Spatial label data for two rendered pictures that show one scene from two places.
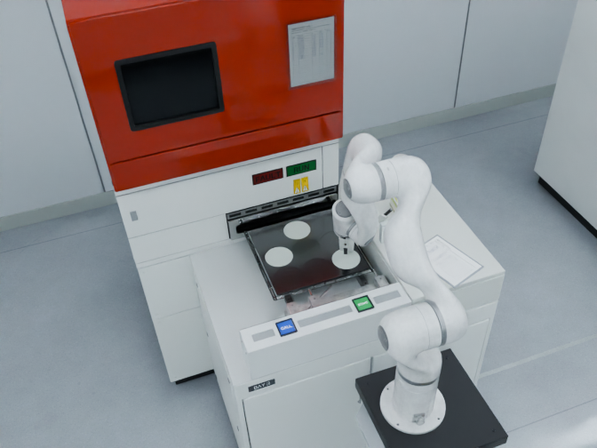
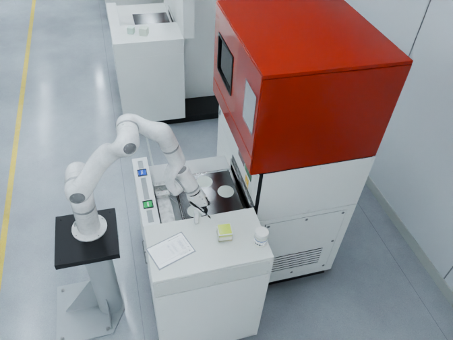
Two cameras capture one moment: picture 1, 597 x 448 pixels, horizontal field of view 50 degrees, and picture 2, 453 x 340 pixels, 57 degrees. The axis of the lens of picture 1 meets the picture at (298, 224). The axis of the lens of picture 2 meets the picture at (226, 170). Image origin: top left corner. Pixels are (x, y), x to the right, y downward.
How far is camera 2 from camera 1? 2.49 m
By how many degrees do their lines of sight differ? 62
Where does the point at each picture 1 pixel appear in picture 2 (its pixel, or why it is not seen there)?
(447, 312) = (70, 181)
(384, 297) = (150, 215)
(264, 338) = (139, 165)
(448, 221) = (207, 261)
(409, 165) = (123, 133)
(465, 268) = (160, 259)
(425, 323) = (69, 173)
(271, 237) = (220, 179)
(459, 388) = (91, 251)
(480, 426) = (65, 254)
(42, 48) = not seen: hidden behind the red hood
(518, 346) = not seen: outside the picture
